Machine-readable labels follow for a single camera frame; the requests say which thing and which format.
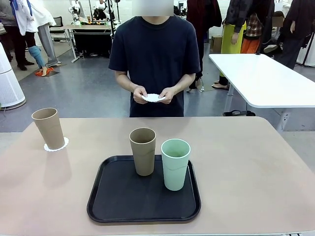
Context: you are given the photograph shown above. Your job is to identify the black plastic tray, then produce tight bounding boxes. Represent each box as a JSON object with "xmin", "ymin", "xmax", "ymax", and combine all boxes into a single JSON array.
[{"xmin": 86, "ymin": 154, "xmax": 202, "ymax": 224}]

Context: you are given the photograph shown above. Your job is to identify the person's left forearm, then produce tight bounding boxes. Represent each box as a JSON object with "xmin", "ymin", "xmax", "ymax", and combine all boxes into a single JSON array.
[{"xmin": 172, "ymin": 72, "xmax": 196, "ymax": 94}]

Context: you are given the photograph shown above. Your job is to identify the person's right forearm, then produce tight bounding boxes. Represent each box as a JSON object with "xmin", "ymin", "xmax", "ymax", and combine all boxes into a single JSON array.
[{"xmin": 115, "ymin": 70, "xmax": 140, "ymax": 93}]

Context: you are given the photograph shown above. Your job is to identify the mint green tall cup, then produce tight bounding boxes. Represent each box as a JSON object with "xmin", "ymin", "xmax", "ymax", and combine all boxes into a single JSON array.
[{"xmin": 160, "ymin": 138, "xmax": 191, "ymax": 192}]

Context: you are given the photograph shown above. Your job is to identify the person's right hand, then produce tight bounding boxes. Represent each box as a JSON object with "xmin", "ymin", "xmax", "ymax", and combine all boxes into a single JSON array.
[{"xmin": 133, "ymin": 85, "xmax": 149, "ymax": 105}]

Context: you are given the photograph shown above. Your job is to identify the white scalloped paper coaster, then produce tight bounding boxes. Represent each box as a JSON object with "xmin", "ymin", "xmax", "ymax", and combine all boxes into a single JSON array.
[
  {"xmin": 43, "ymin": 137, "xmax": 70, "ymax": 153},
  {"xmin": 141, "ymin": 93, "xmax": 166, "ymax": 103}
]

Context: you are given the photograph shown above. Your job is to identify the orange cloth on floor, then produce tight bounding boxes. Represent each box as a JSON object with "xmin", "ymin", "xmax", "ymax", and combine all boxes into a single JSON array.
[{"xmin": 34, "ymin": 68, "xmax": 55, "ymax": 77}]

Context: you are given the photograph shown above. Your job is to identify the person's left hand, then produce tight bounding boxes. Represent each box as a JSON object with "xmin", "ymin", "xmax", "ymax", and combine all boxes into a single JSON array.
[{"xmin": 159, "ymin": 88, "xmax": 177, "ymax": 105}]

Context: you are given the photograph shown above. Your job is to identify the mannequin plaid top orange trousers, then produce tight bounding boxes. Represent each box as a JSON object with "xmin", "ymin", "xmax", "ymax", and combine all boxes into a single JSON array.
[{"xmin": 240, "ymin": 13, "xmax": 262, "ymax": 55}]

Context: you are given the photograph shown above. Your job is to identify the black table foot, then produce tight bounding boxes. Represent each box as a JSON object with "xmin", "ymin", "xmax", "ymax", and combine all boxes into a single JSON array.
[{"xmin": 223, "ymin": 110, "xmax": 256, "ymax": 117}]

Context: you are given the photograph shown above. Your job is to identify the mannequin black jacket yellow skirt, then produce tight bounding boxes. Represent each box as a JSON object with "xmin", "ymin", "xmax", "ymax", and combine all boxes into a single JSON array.
[{"xmin": 212, "ymin": 0, "xmax": 275, "ymax": 91}]

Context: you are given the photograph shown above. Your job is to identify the mannequin dark robe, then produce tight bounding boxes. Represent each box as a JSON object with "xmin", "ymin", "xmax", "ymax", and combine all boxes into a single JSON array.
[{"xmin": 279, "ymin": 0, "xmax": 315, "ymax": 70}]

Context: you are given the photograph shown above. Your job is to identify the brown tall cup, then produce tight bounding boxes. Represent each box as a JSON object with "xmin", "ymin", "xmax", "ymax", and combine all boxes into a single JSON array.
[
  {"xmin": 129, "ymin": 127, "xmax": 157, "ymax": 177},
  {"xmin": 31, "ymin": 107, "xmax": 66, "ymax": 150}
]

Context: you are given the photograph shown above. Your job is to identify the black office chair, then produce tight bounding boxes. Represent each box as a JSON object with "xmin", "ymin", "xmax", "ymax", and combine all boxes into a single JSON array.
[{"xmin": 49, "ymin": 16, "xmax": 71, "ymax": 44}]

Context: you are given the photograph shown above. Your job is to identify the background person dark trousers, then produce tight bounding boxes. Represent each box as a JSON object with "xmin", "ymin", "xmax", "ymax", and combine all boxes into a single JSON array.
[{"xmin": 0, "ymin": 0, "xmax": 35, "ymax": 71}]

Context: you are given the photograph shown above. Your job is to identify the seated background person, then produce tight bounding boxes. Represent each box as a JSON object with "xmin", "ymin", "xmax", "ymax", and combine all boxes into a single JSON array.
[{"xmin": 262, "ymin": 11, "xmax": 287, "ymax": 55}]

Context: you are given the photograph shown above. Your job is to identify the mannequin white coat grey trousers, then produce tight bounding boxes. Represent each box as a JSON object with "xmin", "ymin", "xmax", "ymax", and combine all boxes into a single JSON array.
[{"xmin": 31, "ymin": 0, "xmax": 63, "ymax": 67}]

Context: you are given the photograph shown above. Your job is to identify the white rounded table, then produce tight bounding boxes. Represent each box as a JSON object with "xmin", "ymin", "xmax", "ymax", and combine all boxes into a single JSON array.
[{"xmin": 208, "ymin": 53, "xmax": 315, "ymax": 132}]

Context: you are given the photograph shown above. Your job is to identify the person torso navy T-shirt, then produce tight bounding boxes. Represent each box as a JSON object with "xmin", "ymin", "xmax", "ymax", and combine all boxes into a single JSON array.
[{"xmin": 108, "ymin": 16, "xmax": 201, "ymax": 118}]

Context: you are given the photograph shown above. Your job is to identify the black floor stand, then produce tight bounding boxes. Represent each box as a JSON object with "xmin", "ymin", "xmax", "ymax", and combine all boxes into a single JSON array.
[{"xmin": 302, "ymin": 31, "xmax": 315, "ymax": 67}]

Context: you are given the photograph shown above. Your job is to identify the mannequin blue white jacket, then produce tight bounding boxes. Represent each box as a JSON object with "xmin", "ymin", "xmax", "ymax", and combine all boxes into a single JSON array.
[{"xmin": 9, "ymin": 0, "xmax": 47, "ymax": 77}]

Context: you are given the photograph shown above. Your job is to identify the cardboard box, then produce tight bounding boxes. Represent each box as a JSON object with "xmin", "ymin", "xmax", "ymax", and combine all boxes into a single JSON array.
[{"xmin": 210, "ymin": 34, "xmax": 223, "ymax": 54}]

